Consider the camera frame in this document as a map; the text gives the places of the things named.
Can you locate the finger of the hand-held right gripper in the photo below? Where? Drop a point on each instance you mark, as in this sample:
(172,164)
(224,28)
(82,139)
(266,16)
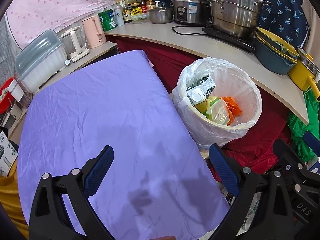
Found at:
(287,162)
(312,142)

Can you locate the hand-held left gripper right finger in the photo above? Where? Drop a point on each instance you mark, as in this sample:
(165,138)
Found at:
(223,171)

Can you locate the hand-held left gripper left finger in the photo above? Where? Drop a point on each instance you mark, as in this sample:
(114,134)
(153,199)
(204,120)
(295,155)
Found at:
(98,172)

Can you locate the orange ridged packet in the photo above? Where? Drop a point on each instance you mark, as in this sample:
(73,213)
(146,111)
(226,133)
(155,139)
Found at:
(232,105)

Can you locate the white lined trash bin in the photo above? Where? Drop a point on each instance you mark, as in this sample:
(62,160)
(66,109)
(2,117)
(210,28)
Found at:
(250,97)

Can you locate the green and white carton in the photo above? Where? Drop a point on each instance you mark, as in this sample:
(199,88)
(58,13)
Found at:
(200,91)

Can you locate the green plastic bag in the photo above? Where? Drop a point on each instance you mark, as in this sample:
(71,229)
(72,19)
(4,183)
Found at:
(300,130)

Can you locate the wooden stool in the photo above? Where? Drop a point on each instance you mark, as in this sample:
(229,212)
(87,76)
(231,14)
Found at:
(203,153)

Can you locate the dark red curtain cloth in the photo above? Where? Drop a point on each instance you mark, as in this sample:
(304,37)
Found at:
(250,152)

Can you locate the purple blanket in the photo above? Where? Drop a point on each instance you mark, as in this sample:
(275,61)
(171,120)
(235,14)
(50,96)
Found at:
(87,110)

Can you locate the yellow colander basin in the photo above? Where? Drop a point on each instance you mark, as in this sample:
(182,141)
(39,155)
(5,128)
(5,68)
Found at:
(275,40)
(293,61)

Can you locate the mustard yellow cloth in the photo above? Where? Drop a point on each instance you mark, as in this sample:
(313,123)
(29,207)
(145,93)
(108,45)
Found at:
(10,192)

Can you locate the blue plastic basin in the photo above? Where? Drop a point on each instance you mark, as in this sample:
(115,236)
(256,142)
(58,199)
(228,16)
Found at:
(270,60)

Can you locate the printed cardboard box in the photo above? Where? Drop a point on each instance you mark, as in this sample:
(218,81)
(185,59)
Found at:
(6,152)

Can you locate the green leafy vegetables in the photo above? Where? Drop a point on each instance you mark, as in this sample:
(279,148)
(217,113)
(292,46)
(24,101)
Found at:
(282,48)

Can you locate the white lidded plastic container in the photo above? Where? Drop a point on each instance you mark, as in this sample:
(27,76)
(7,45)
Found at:
(18,92)

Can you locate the red plastic basin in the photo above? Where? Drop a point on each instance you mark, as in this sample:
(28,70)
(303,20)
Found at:
(6,92)

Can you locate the white dish drainer grey lid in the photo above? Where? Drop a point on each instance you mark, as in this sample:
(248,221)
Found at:
(40,60)

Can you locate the navy floral cloth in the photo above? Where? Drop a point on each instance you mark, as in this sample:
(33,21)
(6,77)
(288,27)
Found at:
(282,17)

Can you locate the black induction cooktop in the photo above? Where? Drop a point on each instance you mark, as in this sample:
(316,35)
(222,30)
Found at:
(232,38)

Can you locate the glass electric kettle white base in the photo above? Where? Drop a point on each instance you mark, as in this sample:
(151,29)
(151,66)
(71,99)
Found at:
(72,42)

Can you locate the pink electric kettle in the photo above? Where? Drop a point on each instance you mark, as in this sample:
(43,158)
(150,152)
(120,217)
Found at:
(92,31)

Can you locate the large steel steamer pot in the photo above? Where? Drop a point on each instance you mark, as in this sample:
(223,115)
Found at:
(235,12)

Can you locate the green tin can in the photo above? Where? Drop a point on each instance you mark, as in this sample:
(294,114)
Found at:
(106,20)

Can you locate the white thermos bottle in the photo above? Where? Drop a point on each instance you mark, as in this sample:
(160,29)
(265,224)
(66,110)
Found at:
(118,15)

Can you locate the grey crinkled plastic sheet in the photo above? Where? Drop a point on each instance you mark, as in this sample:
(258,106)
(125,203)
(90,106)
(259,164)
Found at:
(7,42)

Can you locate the clear food container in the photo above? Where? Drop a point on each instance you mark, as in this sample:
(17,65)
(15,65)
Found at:
(140,18)

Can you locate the sauce bottle white label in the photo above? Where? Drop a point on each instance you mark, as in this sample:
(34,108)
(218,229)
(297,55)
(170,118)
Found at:
(126,13)

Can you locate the steel rice cooker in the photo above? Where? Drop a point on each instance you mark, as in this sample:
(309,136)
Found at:
(190,10)

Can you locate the yellow label jar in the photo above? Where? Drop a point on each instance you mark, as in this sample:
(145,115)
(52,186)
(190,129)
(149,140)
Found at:
(136,11)

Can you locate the small steel pot with lid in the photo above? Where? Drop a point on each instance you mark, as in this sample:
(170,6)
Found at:
(161,15)

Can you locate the dark sauce bottle red label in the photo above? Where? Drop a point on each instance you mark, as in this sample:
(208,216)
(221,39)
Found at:
(143,5)

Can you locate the pink dotted cloth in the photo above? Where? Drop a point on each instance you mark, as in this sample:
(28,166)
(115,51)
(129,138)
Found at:
(62,2)

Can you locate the amber bottle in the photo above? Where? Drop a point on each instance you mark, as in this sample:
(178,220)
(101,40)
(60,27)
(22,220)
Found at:
(150,3)

